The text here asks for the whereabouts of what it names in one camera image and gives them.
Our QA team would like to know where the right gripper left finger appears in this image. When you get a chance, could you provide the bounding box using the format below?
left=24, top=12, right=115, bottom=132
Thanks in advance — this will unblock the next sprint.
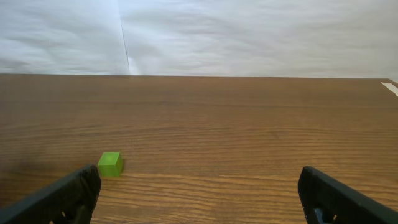
left=0, top=164, right=102, bottom=224

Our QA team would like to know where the green cube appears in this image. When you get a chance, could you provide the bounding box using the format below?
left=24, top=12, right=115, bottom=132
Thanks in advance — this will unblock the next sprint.
left=97, top=151, right=124, bottom=178

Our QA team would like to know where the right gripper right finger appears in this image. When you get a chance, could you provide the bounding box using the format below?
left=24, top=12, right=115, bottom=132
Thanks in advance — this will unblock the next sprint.
left=297, top=166, right=398, bottom=224

